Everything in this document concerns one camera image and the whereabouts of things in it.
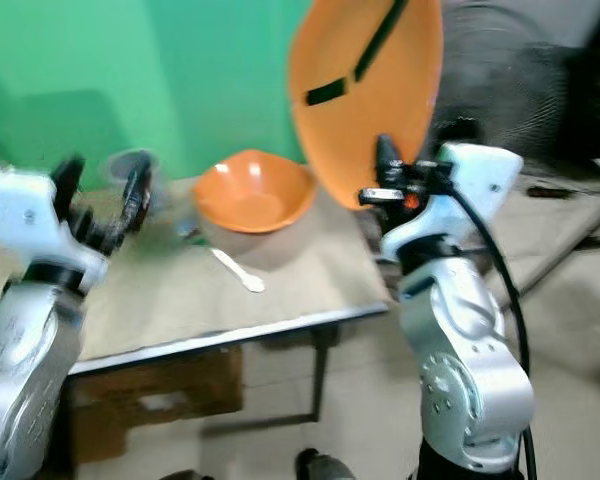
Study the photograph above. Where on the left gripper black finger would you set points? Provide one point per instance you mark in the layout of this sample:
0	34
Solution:
139	192
68	182

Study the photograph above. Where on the grey cup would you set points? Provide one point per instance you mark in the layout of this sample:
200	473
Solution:
120	175

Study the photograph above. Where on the orange plate with black strips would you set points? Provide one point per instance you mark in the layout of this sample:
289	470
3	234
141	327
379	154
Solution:
360	110

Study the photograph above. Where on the orange bowl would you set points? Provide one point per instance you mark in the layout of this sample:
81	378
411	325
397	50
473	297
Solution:
252	195

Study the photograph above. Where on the white plastic spoon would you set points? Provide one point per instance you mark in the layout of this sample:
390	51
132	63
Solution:
238	270

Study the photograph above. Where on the beige table with black legs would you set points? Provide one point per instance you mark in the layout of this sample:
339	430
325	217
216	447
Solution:
300	285

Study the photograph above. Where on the black round fan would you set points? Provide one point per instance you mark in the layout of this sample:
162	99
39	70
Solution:
510	80

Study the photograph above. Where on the brown cardboard box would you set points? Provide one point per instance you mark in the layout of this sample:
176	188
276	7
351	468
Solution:
160	385

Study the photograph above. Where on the black robot left foot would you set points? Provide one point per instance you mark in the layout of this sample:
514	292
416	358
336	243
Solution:
185	474

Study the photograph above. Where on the black robot foot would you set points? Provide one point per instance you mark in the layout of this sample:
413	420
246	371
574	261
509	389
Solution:
322	466
185	474

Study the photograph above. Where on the black robot right foot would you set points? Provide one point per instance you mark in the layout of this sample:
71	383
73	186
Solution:
322	466

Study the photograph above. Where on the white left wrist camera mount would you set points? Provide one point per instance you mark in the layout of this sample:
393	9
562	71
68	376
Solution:
25	215

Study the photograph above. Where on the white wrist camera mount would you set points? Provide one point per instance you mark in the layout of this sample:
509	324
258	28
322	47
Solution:
470	190
25	215

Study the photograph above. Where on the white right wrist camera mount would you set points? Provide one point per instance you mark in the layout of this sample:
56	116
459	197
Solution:
470	190

